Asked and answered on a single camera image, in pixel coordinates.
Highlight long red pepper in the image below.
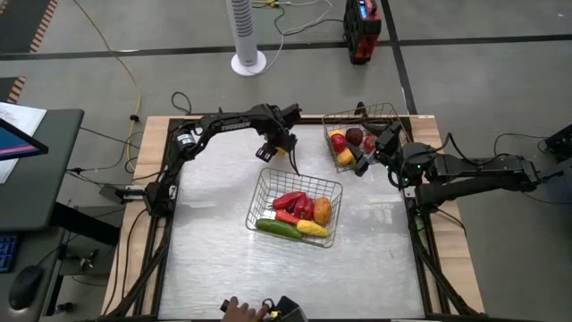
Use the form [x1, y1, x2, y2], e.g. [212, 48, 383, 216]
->
[272, 191, 307, 211]

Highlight dark grey desk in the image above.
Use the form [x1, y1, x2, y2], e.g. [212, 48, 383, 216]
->
[0, 108, 86, 233]

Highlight white papers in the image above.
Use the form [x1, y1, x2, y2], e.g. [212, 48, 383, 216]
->
[0, 101, 48, 184]

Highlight black cable loop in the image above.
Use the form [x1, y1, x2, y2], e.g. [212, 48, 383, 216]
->
[171, 91, 193, 116]

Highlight orange carrot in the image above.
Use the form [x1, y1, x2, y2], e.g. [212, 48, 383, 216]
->
[274, 208, 300, 226]

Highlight metal wire basket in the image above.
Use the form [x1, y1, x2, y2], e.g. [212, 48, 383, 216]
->
[321, 101, 410, 174]
[244, 167, 344, 250]

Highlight yellow cable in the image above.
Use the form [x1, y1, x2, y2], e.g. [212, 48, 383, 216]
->
[71, 0, 143, 174]

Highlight yellow corn cob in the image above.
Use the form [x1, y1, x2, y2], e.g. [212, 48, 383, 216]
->
[296, 218, 331, 239]

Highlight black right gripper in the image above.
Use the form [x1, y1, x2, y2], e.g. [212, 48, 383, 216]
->
[348, 138, 401, 178]

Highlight black handheld device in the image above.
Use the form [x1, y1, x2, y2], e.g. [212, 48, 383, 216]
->
[266, 294, 309, 322]

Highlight white cable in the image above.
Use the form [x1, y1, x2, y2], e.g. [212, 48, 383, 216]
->
[248, 0, 348, 75]

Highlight white tower fan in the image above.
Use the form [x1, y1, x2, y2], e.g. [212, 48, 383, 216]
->
[224, 0, 268, 77]

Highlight yellow-orange citrus fruit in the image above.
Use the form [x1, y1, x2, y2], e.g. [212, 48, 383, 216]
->
[337, 148, 358, 167]

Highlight small black bracket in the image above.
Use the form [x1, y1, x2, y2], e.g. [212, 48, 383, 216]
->
[78, 250, 99, 274]

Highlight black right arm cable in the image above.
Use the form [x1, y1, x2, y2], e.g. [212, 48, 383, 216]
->
[493, 131, 551, 157]

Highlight brown potato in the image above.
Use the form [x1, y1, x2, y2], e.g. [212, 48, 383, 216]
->
[312, 196, 333, 226]

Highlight black box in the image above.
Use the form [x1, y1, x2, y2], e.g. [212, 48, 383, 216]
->
[544, 123, 572, 165]

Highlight red black power station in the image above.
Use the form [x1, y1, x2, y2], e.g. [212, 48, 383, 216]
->
[342, 0, 383, 65]

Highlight black table frame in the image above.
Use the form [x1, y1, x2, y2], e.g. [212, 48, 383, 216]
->
[102, 111, 482, 322]

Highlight black computer mouse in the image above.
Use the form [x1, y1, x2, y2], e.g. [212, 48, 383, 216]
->
[7, 264, 45, 312]

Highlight person's hand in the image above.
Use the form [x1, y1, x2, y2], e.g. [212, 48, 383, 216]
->
[221, 301, 270, 322]

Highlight computer monitor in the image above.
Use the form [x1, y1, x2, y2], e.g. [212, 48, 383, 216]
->
[0, 116, 50, 162]

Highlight green cucumber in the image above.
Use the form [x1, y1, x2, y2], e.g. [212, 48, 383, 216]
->
[255, 217, 304, 241]

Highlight dark purple plum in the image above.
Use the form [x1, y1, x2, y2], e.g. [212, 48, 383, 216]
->
[344, 127, 365, 148]

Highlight red bell pepper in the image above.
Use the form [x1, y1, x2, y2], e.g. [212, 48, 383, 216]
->
[292, 195, 316, 221]

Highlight wooden table board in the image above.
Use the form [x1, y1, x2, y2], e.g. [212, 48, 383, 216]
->
[101, 114, 486, 317]

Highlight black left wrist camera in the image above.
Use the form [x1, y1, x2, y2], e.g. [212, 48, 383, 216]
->
[279, 103, 304, 127]

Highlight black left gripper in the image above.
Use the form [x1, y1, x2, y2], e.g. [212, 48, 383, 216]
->
[254, 118, 301, 176]

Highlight black backlit keyboard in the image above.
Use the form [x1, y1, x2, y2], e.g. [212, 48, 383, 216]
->
[0, 233, 19, 274]

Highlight black mat orange striped edge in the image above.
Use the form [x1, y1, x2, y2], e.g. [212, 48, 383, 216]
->
[0, 0, 60, 55]
[0, 75, 28, 105]

